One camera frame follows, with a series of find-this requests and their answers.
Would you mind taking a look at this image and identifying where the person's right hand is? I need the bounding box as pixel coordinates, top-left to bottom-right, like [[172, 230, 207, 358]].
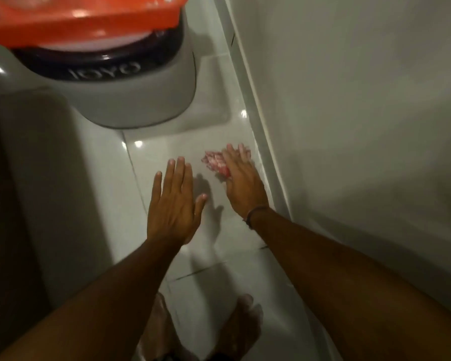
[[221, 143, 270, 219]]

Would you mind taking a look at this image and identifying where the person's left hand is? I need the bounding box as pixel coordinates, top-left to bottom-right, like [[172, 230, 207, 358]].
[[147, 157, 208, 245]]

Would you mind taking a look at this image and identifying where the red and white cloth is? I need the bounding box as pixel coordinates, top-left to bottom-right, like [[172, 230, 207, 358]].
[[201, 150, 232, 182]]

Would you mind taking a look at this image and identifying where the person's right forearm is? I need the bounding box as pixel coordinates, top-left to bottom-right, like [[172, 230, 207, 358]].
[[248, 208, 451, 361]]

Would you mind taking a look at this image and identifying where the person's left forearm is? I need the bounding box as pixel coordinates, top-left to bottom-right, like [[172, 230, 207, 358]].
[[0, 237, 185, 361]]

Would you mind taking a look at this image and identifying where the dark wristband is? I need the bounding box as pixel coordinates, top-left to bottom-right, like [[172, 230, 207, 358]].
[[243, 205, 270, 230]]

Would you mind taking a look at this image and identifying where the grey round tub black rim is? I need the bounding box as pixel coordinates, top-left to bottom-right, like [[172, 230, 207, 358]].
[[0, 11, 197, 129]]

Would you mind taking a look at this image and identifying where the person's right foot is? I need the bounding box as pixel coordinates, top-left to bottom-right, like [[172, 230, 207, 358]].
[[207, 294, 264, 361]]

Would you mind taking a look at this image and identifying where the person's foot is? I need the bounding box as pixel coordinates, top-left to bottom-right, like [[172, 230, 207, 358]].
[[137, 292, 196, 361], [207, 294, 264, 361]]

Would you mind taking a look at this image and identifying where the person's left foot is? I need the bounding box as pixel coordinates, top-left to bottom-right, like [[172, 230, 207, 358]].
[[137, 292, 196, 361]]

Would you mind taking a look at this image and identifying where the orange plastic basket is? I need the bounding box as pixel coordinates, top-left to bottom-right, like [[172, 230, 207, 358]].
[[0, 0, 189, 50]]

